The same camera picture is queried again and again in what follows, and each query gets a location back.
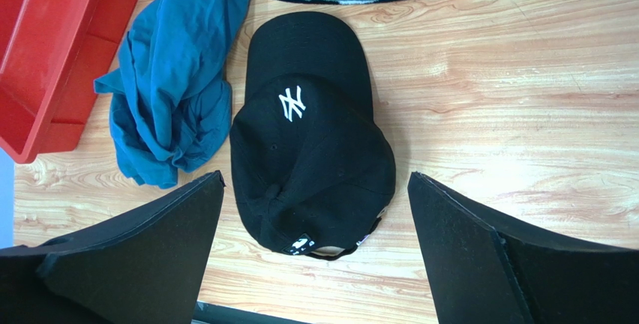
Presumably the red plastic tray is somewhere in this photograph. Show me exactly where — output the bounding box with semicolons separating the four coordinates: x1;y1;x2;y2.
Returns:
1;0;138;164

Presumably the black baseball cap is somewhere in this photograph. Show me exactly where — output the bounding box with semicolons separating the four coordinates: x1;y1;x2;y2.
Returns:
229;11;396;261

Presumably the blue t shirt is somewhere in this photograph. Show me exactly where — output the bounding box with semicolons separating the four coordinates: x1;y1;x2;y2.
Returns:
94;0;250;189

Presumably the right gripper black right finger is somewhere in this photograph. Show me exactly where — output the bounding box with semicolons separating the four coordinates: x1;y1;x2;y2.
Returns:
407;172;638;323

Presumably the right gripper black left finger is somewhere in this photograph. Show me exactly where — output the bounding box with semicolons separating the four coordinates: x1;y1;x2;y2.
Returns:
1;172;224;323

